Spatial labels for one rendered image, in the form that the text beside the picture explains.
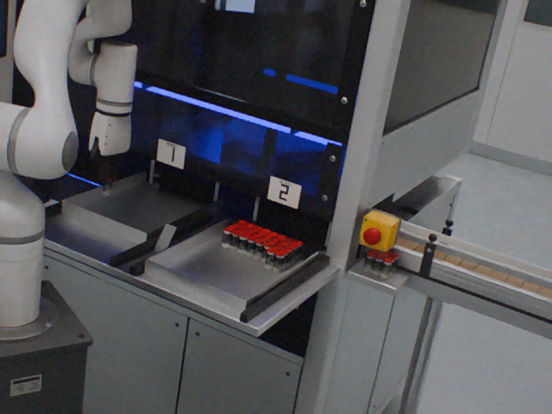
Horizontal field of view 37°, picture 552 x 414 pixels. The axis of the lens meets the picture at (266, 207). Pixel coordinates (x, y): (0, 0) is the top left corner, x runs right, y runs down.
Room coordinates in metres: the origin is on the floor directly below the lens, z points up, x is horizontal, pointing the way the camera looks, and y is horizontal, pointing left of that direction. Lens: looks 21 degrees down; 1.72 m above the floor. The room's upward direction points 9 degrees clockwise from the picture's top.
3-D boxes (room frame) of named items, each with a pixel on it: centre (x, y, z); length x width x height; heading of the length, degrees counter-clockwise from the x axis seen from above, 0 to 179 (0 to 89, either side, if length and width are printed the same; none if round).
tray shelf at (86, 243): (1.85, 0.19, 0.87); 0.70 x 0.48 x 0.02; 64
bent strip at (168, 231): (1.73, 0.24, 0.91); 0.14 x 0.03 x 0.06; 155
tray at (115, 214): (1.98, 0.31, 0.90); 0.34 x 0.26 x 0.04; 154
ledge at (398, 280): (1.86, -0.31, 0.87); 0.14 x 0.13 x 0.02; 154
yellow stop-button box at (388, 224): (1.83, -0.27, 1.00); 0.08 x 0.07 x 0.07; 154
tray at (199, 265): (1.73, 0.05, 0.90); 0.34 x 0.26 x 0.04; 154
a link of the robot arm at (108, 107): (1.90, 0.40, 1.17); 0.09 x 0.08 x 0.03; 150
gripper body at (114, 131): (1.90, 0.40, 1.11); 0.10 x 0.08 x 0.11; 150
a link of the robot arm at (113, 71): (1.91, 0.40, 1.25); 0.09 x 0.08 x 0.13; 85
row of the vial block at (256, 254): (1.81, 0.01, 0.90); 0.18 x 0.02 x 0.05; 64
